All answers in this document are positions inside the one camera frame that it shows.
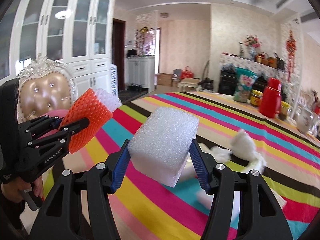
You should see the white tissue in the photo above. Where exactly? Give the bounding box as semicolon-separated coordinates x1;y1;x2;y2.
199;129;266;173

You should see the white foam block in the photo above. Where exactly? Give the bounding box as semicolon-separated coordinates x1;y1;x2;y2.
128;107;199;187

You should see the orange foam fruit net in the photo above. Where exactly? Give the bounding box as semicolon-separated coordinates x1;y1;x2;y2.
59;88;121;154

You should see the white foam sheet piece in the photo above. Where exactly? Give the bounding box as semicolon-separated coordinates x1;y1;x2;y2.
200;170;292;239

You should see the left hand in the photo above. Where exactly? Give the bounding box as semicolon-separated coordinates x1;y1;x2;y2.
1;177;43;203

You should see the left beige tufted chair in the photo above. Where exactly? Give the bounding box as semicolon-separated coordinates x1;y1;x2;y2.
16;54;78;122

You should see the yellow lid jar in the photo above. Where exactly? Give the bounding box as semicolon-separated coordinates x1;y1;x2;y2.
250;89;263;107

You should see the red thermos jug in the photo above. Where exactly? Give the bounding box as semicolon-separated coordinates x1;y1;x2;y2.
259;77;281;118

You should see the red handbag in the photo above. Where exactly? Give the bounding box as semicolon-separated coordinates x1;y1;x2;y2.
180;66;194;80

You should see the cardboard box on floor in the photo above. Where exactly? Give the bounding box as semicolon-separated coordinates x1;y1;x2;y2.
157;73;179;87

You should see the green snack bag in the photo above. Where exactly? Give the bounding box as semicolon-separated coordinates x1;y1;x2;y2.
233;67;258;102

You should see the low white shoe cabinet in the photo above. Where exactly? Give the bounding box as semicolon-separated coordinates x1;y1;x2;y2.
125;57;155;92

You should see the dark contents glass jar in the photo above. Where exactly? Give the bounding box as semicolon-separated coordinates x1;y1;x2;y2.
278;101;291;121

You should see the black piano with lace cover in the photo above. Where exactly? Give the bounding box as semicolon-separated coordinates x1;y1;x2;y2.
218;54;298;103

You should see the white floral teapot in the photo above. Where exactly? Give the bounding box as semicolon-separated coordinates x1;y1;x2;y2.
297;107;319;134

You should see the white glass door cabinet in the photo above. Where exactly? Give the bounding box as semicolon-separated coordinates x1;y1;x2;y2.
1;0;117;93

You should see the wicker basket on piano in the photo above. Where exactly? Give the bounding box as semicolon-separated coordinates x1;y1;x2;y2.
255;52;278;69

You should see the black handbag on piano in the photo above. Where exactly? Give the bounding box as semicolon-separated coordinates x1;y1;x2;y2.
274;53;285;72

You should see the flower vase bouquet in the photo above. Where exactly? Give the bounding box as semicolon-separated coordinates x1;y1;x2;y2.
244;35;261;61

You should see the red chinese knot ornament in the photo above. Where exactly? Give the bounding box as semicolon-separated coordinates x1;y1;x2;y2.
286;30;296;82

